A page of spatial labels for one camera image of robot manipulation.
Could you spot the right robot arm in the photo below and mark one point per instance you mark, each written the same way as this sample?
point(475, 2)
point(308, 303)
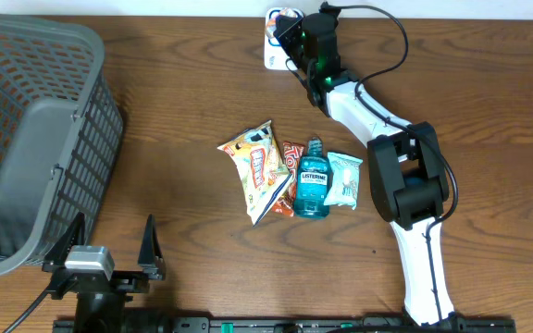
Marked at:
point(410, 180)

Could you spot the white barcode scanner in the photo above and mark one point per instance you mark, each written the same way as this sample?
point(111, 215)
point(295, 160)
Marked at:
point(274, 56)

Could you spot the mint green wet wipes pack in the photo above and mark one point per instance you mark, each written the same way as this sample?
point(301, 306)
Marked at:
point(345, 180)

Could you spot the beige snack bag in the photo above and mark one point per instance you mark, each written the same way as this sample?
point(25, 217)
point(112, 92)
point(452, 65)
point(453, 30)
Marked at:
point(263, 174)

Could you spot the red Top chocolate bar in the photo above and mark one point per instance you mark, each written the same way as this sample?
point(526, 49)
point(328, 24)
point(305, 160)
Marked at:
point(292, 153)

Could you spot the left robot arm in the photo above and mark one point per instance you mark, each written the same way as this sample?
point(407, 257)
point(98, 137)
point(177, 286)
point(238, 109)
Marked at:
point(97, 312)

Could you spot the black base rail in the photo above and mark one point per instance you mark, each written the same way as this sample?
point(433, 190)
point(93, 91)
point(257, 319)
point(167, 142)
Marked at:
point(369, 324)

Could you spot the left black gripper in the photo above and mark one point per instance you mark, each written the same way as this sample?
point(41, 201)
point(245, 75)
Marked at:
point(153, 265)

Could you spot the blue Listerine mouthwash bottle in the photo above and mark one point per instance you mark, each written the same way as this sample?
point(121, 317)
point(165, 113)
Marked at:
point(312, 182)

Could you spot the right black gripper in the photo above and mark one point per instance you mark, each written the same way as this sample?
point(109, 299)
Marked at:
point(283, 31)

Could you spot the grey plastic shopping basket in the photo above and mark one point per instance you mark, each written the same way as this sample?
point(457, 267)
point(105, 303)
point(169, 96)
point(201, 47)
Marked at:
point(60, 134)

